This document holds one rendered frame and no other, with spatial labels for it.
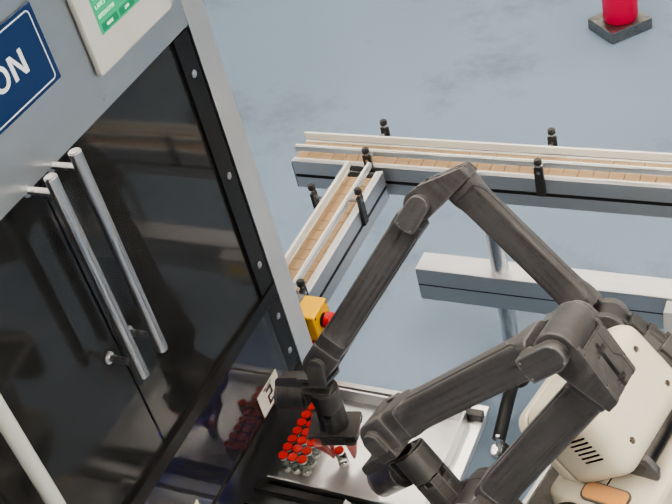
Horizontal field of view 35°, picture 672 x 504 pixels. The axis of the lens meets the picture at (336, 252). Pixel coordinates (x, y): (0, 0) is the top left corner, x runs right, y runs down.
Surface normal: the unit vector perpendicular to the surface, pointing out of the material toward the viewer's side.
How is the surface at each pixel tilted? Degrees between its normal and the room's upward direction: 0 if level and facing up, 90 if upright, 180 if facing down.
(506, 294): 90
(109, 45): 90
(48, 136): 90
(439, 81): 0
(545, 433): 79
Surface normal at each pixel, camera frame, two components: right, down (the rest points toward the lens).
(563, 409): -0.57, 0.50
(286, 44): -0.22, -0.76
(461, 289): -0.39, 0.65
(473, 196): -0.16, 0.35
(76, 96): 0.90, 0.10
